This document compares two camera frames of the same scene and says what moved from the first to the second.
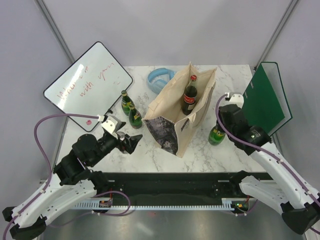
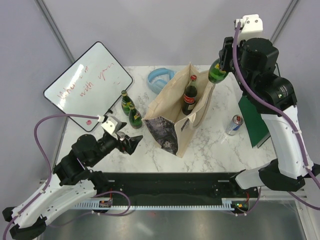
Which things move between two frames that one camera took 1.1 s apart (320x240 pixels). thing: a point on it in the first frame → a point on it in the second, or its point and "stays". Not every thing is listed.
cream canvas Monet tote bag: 172,130 stays
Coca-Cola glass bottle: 190,96 stays
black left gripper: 133,141 stays
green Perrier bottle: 216,135 → 215,74
